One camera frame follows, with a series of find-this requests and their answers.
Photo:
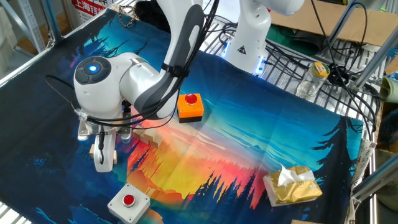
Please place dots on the colourful forest print cloth mat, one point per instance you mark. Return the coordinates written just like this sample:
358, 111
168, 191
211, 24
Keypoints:
248, 140

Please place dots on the gold tissue pack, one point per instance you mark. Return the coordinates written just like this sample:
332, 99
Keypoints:
295, 189

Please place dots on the white box with red print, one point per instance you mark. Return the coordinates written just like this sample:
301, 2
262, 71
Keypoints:
88, 7

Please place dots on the grey perforated shelf frame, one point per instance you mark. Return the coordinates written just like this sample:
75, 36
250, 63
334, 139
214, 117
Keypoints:
31, 25

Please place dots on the clear jar with yellow lid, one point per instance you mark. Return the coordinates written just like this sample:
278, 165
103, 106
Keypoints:
311, 82

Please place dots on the dark green board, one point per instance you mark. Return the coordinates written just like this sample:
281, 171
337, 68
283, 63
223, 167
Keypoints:
280, 39

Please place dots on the flat brown cardboard sheet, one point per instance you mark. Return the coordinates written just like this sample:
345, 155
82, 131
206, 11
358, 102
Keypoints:
373, 28

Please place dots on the white printed paper sheet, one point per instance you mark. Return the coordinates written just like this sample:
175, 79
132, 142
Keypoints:
228, 9

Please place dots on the black fluffy duster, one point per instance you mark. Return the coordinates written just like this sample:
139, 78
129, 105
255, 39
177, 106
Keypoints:
152, 15

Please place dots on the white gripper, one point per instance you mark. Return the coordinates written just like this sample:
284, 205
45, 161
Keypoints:
109, 155

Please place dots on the orange box with red button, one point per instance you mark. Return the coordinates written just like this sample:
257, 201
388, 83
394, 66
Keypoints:
190, 112

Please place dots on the pale green roll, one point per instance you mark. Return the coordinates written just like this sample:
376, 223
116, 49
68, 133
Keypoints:
390, 90

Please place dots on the silver camera box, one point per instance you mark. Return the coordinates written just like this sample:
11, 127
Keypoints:
126, 130

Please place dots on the white patterned cloth strip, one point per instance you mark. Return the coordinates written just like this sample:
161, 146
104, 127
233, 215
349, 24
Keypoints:
362, 161

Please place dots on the white box with red button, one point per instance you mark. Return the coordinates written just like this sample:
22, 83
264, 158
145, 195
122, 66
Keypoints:
136, 208

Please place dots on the blue metal post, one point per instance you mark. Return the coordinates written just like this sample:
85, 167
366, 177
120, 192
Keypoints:
51, 18

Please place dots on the black power adapter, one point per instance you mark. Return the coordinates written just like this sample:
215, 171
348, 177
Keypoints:
337, 74

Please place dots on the aluminium profile bar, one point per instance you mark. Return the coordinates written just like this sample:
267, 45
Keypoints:
376, 57
342, 25
376, 179

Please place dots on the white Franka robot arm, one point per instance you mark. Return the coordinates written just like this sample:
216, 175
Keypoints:
93, 99

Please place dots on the brown cardboard scrap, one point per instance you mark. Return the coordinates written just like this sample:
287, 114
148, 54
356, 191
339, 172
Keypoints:
304, 222

